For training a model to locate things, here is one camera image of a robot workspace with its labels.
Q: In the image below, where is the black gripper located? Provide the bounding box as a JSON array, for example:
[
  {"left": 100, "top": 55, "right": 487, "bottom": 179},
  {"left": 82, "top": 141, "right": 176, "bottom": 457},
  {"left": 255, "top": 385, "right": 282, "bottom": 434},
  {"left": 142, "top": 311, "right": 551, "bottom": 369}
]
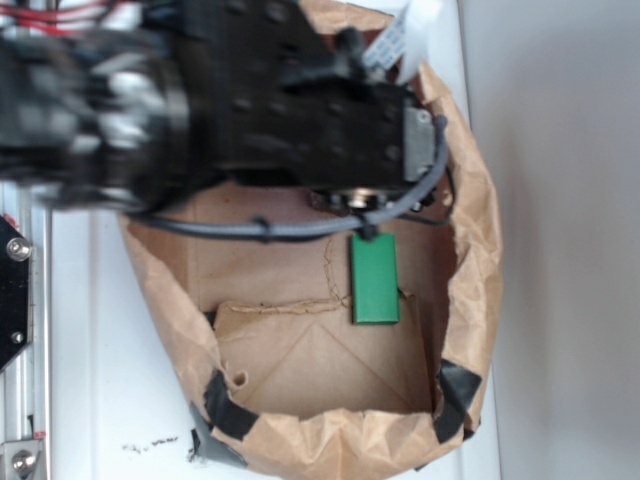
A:
[{"left": 184, "top": 1, "right": 435, "bottom": 197}]

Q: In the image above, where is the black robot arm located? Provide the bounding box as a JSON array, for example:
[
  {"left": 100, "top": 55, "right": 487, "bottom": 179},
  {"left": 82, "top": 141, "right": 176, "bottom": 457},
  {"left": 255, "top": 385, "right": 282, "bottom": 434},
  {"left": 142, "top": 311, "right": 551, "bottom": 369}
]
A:
[{"left": 1, "top": 1, "right": 436, "bottom": 212}]

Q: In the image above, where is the brown crumbly block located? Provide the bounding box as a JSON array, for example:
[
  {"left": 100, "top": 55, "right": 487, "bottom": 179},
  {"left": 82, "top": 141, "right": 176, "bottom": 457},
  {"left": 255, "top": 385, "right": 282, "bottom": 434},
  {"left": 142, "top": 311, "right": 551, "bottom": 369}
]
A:
[{"left": 310, "top": 191, "right": 326, "bottom": 211}]

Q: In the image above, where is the green rectangular block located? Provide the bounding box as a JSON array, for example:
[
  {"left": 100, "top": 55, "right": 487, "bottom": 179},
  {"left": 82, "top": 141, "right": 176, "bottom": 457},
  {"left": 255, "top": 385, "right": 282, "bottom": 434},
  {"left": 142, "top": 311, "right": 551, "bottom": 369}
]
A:
[{"left": 350, "top": 233, "right": 400, "bottom": 325}]

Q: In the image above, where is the brown paper bag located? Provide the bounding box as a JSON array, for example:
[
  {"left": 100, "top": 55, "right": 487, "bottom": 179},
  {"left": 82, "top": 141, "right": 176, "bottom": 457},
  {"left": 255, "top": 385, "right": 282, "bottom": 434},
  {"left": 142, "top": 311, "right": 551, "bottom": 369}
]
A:
[{"left": 118, "top": 0, "right": 504, "bottom": 480}]

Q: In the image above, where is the white tray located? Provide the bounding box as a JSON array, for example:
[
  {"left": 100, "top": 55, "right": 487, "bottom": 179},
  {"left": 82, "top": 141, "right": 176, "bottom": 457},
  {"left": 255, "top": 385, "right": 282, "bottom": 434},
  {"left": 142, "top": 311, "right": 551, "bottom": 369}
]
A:
[{"left": 48, "top": 0, "right": 503, "bottom": 480}]

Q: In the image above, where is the grey sleeved cable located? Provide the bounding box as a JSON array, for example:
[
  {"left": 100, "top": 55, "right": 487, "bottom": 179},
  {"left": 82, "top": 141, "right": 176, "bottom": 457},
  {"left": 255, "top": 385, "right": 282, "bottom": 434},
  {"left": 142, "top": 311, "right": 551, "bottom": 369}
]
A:
[{"left": 124, "top": 115, "right": 450, "bottom": 245}]

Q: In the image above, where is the black mounting bracket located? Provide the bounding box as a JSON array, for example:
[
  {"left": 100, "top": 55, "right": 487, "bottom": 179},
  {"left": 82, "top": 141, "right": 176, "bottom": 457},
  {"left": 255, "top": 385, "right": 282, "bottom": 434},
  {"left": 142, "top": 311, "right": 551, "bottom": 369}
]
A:
[{"left": 0, "top": 214, "right": 33, "bottom": 372}]

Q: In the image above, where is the aluminium frame rail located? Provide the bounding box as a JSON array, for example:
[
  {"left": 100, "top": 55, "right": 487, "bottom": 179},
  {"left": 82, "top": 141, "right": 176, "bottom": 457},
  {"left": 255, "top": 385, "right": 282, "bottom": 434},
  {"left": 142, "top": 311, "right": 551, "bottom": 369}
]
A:
[{"left": 1, "top": 182, "right": 51, "bottom": 479}]

